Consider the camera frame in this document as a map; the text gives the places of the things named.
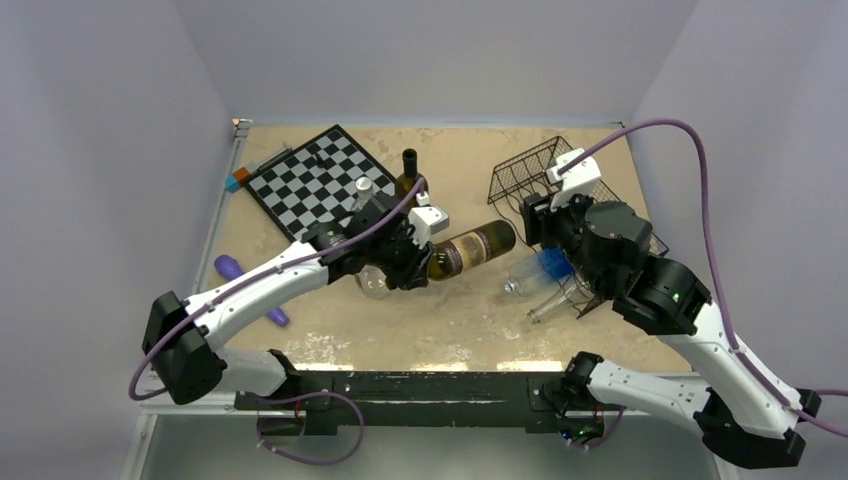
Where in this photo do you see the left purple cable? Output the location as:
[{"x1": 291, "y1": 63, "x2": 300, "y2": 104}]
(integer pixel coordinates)
[{"x1": 127, "y1": 177, "x2": 429, "y2": 402}]

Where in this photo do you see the clear bottle silver cap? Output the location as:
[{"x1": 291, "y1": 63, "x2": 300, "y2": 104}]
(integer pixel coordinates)
[
  {"x1": 351, "y1": 176, "x2": 378, "y2": 213},
  {"x1": 354, "y1": 265, "x2": 391, "y2": 300}
]

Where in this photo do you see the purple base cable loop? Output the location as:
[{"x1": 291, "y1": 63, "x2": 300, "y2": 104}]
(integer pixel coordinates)
[{"x1": 256, "y1": 392, "x2": 366, "y2": 466}]

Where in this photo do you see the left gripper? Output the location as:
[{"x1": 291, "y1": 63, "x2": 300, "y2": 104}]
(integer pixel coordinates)
[{"x1": 367, "y1": 221, "x2": 434, "y2": 289}]

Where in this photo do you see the tall dark green bottle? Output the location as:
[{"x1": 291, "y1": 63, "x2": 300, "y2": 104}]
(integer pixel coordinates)
[{"x1": 394, "y1": 148, "x2": 428, "y2": 199}]

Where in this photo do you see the clear bottle rear silver cap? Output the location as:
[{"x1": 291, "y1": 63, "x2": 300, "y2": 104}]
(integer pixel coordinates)
[{"x1": 351, "y1": 176, "x2": 378, "y2": 213}]

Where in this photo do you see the clear wine bottle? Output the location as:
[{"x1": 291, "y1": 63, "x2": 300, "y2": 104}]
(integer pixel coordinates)
[{"x1": 527, "y1": 274, "x2": 596, "y2": 324}]

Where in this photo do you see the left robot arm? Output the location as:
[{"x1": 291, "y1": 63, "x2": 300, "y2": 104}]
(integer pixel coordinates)
[{"x1": 142, "y1": 194, "x2": 449, "y2": 409}]

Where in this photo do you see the dark bottle with label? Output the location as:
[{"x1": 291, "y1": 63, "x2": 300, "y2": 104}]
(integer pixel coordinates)
[{"x1": 427, "y1": 220, "x2": 517, "y2": 281}]

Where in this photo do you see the purple toy microphone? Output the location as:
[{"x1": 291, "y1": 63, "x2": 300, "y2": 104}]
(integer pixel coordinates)
[{"x1": 213, "y1": 254, "x2": 290, "y2": 327}]

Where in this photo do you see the black wire wine rack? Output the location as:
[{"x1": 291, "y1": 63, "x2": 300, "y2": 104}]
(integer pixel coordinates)
[{"x1": 487, "y1": 135, "x2": 670, "y2": 321}]

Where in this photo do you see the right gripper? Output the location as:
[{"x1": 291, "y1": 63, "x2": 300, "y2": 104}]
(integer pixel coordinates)
[{"x1": 518, "y1": 183, "x2": 609, "y2": 295}]

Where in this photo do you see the blue square bottle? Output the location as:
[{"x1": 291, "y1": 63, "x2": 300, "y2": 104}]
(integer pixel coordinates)
[{"x1": 504, "y1": 248, "x2": 574, "y2": 297}]

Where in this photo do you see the orange blue marker block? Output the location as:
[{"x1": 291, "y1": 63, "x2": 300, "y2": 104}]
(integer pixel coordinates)
[{"x1": 225, "y1": 142, "x2": 293, "y2": 193}]

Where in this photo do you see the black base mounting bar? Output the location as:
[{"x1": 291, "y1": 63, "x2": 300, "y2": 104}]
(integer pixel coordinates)
[{"x1": 235, "y1": 371, "x2": 618, "y2": 436}]

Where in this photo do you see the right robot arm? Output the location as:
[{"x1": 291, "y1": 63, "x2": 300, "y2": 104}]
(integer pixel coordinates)
[{"x1": 520, "y1": 194, "x2": 821, "y2": 470}]

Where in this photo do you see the clear bottle front silver cap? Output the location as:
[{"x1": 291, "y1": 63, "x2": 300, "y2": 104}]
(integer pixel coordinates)
[{"x1": 354, "y1": 265, "x2": 391, "y2": 300}]

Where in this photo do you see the black white chessboard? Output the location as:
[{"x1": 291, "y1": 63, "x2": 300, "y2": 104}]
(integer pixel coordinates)
[{"x1": 245, "y1": 125, "x2": 396, "y2": 241}]

